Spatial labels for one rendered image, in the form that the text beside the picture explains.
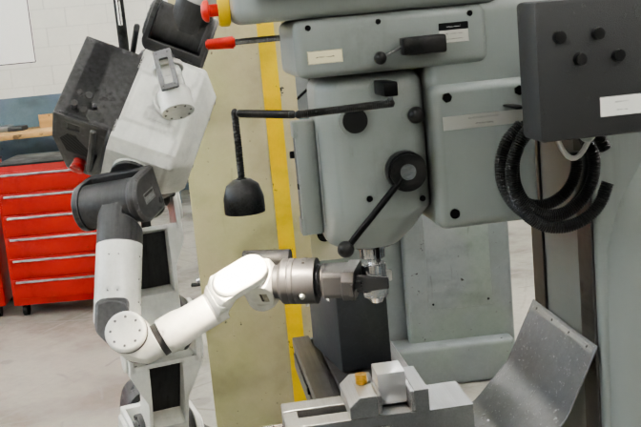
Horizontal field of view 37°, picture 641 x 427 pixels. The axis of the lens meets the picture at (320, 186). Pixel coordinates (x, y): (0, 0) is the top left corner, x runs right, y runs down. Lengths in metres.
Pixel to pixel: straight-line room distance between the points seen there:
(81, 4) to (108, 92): 8.76
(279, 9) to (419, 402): 0.74
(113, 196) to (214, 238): 1.63
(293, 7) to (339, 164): 0.28
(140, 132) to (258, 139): 1.52
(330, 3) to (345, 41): 0.07
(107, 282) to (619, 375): 0.96
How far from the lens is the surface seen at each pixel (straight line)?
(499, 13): 1.72
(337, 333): 2.19
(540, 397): 1.96
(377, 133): 1.69
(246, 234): 3.55
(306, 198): 1.76
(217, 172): 3.50
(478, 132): 1.71
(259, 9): 1.62
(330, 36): 1.64
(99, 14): 10.77
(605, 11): 1.51
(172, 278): 2.40
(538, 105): 1.48
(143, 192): 1.94
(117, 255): 1.90
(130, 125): 2.01
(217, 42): 1.83
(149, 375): 2.46
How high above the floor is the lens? 1.73
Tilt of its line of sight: 10 degrees down
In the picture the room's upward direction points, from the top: 5 degrees counter-clockwise
